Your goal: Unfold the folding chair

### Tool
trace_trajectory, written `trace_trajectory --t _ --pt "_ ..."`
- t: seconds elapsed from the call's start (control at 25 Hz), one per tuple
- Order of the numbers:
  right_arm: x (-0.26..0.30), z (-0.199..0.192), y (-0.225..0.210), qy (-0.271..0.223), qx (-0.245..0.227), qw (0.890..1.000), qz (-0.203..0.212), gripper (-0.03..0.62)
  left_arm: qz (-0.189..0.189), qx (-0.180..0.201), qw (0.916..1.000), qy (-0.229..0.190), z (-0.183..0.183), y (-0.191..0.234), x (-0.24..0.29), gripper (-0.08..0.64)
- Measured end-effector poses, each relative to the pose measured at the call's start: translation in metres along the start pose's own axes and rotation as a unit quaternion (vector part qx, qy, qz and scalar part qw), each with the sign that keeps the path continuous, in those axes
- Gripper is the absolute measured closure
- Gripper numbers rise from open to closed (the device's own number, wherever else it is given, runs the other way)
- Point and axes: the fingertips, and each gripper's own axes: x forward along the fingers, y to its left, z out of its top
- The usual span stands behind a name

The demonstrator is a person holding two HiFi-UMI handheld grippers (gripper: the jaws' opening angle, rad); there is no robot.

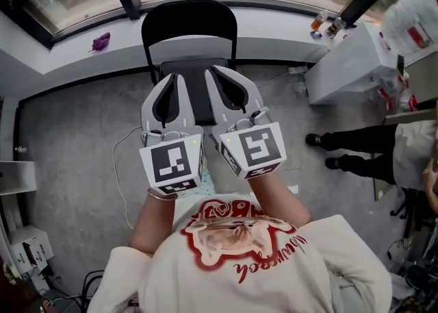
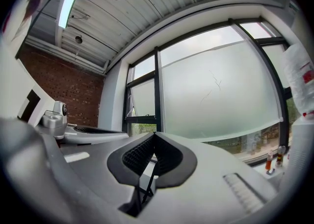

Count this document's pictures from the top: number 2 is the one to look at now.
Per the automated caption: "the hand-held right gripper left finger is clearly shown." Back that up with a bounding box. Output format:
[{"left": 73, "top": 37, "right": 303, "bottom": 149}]
[{"left": 0, "top": 117, "right": 157, "bottom": 224}]

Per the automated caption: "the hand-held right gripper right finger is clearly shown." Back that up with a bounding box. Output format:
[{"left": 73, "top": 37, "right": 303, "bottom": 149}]
[{"left": 141, "top": 131, "right": 292, "bottom": 224}]

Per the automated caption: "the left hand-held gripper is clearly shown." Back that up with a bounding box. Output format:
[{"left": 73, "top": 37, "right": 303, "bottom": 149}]
[{"left": 16, "top": 80, "right": 130, "bottom": 146}]

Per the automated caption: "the orange drink bottle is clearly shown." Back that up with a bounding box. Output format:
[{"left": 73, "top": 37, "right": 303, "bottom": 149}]
[{"left": 264, "top": 149, "right": 274, "bottom": 171}]

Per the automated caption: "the black framed window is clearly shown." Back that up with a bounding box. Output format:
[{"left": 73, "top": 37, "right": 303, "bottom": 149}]
[{"left": 122, "top": 18, "right": 296, "bottom": 168}]

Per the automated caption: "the white plastic bag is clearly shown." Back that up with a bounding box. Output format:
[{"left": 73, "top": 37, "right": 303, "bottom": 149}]
[{"left": 281, "top": 43, "right": 314, "bottom": 119}]

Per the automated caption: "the long ceiling light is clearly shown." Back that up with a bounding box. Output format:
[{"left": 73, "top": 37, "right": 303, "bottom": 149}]
[{"left": 58, "top": 0, "right": 79, "bottom": 30}]

